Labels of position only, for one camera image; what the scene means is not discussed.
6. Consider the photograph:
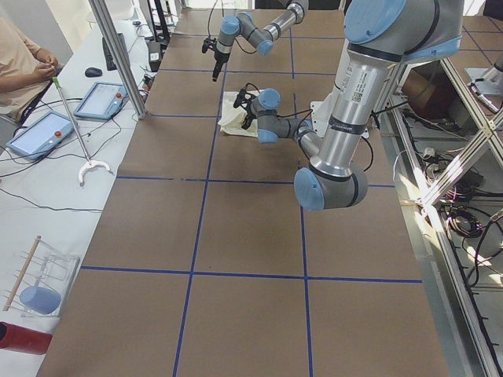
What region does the clear acrylic rack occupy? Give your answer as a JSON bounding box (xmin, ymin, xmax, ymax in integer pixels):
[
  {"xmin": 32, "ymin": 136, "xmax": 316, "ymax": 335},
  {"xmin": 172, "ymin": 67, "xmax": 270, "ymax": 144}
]
[{"xmin": 1, "ymin": 240, "xmax": 81, "ymax": 317}]

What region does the wooden stick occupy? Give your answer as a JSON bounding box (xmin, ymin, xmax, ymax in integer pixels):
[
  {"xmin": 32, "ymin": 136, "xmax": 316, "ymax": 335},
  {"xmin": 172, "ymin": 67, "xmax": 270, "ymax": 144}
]
[{"xmin": 2, "ymin": 235, "xmax": 42, "ymax": 312}]

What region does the white reacher grabber stick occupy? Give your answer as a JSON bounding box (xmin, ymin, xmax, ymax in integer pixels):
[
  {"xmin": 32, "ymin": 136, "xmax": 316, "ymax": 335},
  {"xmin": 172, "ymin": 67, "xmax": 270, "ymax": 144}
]
[{"xmin": 52, "ymin": 77, "xmax": 112, "ymax": 187}]

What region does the far blue teach pendant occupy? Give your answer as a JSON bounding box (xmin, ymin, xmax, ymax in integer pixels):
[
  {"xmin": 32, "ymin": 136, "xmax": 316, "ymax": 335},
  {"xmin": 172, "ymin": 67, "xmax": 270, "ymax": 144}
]
[{"xmin": 74, "ymin": 82, "xmax": 128, "ymax": 120}]

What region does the red cylinder bottle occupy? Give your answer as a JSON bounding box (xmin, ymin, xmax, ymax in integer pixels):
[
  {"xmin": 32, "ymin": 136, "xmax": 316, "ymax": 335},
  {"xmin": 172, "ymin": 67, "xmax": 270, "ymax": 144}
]
[{"xmin": 1, "ymin": 321, "xmax": 53, "ymax": 355}]

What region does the cream long-sleeve cat shirt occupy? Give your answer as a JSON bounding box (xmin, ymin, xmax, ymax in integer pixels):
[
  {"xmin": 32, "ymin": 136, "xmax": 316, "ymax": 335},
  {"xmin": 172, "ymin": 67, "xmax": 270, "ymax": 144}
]
[{"xmin": 218, "ymin": 91, "xmax": 258, "ymax": 138}]

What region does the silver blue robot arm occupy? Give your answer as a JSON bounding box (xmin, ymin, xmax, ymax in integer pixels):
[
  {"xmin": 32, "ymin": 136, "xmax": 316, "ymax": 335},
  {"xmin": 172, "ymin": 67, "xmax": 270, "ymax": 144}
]
[
  {"xmin": 233, "ymin": 1, "xmax": 464, "ymax": 210},
  {"xmin": 201, "ymin": 0, "xmax": 310, "ymax": 82}
]

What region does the person in beige shirt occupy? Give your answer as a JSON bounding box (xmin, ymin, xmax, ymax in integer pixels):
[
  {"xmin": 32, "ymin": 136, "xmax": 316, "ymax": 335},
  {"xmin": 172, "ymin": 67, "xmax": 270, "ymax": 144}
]
[{"xmin": 1, "ymin": 18, "xmax": 61, "ymax": 122}]

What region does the blue teach pendant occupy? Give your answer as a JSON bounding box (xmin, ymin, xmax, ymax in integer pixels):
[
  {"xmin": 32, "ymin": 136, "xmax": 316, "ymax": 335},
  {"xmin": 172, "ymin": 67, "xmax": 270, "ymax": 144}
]
[
  {"xmin": 74, "ymin": 82, "xmax": 128, "ymax": 120},
  {"xmin": 6, "ymin": 111, "xmax": 73, "ymax": 160}
]

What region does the black keyboard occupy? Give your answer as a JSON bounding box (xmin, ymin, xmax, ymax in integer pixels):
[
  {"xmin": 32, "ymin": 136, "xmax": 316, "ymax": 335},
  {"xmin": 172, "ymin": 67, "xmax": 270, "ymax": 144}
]
[{"xmin": 101, "ymin": 32, "xmax": 126, "ymax": 71}]

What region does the light blue cup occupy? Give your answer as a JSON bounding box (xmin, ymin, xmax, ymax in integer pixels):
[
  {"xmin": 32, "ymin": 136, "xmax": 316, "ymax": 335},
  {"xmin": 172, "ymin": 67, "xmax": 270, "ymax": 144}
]
[{"xmin": 20, "ymin": 286, "xmax": 61, "ymax": 314}]

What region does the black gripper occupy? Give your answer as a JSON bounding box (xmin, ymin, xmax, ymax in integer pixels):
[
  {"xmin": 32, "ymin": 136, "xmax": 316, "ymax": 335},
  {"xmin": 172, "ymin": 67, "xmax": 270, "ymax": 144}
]
[
  {"xmin": 201, "ymin": 36, "xmax": 229, "ymax": 82},
  {"xmin": 233, "ymin": 83, "xmax": 259, "ymax": 130}
]

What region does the near blue teach pendant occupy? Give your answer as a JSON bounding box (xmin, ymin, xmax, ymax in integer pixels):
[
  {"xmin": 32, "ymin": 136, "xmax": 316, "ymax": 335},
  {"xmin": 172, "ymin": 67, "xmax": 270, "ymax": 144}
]
[{"xmin": 6, "ymin": 111, "xmax": 73, "ymax": 160}]

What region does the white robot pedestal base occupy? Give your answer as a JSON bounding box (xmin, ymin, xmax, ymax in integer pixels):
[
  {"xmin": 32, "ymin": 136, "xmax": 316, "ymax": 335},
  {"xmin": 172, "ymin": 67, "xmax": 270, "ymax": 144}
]
[{"xmin": 311, "ymin": 67, "xmax": 376, "ymax": 136}]

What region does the black computer mouse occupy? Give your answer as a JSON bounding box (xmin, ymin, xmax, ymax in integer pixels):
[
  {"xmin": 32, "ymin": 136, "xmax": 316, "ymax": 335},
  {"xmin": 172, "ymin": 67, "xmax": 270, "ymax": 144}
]
[{"xmin": 84, "ymin": 67, "xmax": 103, "ymax": 78}]

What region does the aluminium frame post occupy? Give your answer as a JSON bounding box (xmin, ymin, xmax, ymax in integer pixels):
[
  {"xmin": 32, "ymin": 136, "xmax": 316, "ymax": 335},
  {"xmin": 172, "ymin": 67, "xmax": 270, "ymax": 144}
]
[{"xmin": 89, "ymin": 0, "xmax": 146, "ymax": 119}]

